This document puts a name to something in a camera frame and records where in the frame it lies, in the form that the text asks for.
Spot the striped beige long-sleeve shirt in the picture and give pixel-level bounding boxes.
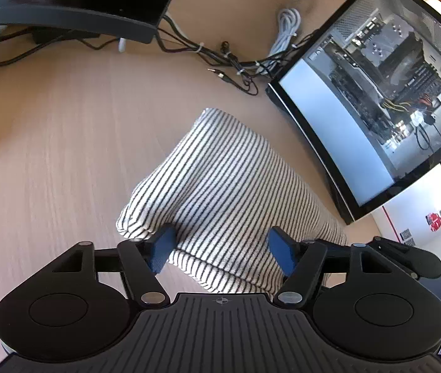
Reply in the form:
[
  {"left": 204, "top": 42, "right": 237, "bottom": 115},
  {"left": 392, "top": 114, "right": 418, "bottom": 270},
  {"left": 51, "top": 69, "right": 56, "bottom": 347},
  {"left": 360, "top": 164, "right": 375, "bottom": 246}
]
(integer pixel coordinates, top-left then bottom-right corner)
[{"left": 116, "top": 109, "right": 347, "bottom": 295}]

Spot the white paper envelope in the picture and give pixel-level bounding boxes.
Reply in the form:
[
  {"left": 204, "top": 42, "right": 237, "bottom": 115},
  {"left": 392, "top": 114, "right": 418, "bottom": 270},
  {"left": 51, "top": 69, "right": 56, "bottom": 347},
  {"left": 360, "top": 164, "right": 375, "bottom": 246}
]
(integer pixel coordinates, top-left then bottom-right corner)
[{"left": 372, "top": 165, "right": 441, "bottom": 260}]

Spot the white glass-panel PC case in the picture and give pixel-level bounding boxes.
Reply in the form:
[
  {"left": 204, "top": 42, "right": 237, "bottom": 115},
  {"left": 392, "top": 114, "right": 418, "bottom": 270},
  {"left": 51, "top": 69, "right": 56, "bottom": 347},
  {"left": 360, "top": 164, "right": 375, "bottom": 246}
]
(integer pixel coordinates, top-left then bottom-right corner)
[{"left": 267, "top": 0, "right": 441, "bottom": 224}]

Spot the white power cable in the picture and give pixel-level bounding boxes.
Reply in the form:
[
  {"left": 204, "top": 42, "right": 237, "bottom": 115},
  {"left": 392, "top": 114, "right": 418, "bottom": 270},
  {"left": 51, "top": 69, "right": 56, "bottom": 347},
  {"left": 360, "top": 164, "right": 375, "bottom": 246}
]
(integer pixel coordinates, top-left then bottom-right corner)
[{"left": 258, "top": 0, "right": 317, "bottom": 75}]

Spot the black cable bundle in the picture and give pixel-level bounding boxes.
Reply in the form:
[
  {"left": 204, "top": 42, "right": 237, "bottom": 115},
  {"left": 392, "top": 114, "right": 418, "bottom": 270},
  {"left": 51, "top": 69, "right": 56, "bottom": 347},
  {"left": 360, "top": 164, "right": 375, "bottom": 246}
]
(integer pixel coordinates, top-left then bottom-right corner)
[{"left": 0, "top": 15, "right": 318, "bottom": 96}]

